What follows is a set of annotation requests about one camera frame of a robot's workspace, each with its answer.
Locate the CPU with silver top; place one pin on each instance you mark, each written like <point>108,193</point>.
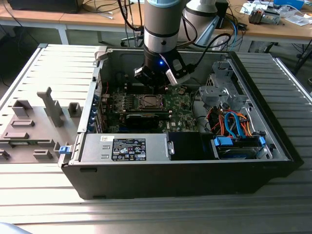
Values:
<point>150,101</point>

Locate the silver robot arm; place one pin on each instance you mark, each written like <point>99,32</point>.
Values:
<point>162,24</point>

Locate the office chair base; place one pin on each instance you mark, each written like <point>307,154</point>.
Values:
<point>128,39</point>

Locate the black graphics card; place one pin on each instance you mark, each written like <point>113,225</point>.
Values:
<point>141,120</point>

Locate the green motherboard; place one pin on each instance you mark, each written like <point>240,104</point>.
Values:
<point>181,117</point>

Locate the silver metal disk bay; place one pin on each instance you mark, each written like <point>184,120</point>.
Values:
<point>219,93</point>

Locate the black plastic shroud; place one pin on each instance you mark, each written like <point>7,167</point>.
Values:
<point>185,146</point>

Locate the grey power supply unit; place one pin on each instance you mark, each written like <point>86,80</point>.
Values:
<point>97,146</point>

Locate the hard disk in blue carrier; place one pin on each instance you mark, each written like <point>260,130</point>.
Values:
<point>225,142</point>

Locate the wooden desk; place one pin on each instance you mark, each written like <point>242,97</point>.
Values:
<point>48,18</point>
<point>273,33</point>

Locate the black PC case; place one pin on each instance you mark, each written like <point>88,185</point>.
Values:
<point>158,180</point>

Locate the grey electronic device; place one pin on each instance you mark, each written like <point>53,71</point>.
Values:
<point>264,17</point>

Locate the black equipment box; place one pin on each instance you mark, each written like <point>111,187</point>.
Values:
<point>44,6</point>

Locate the blue case latch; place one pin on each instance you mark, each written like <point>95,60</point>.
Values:
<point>64,150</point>

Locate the grey parts rack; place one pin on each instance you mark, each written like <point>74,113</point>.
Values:
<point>36,122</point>

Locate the blue cardboard box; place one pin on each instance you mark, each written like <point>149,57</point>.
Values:
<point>290,3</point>

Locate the pale blue rounded object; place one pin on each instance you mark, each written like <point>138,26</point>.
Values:
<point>9,229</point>

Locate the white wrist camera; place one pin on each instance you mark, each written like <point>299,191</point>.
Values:
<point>176,79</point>

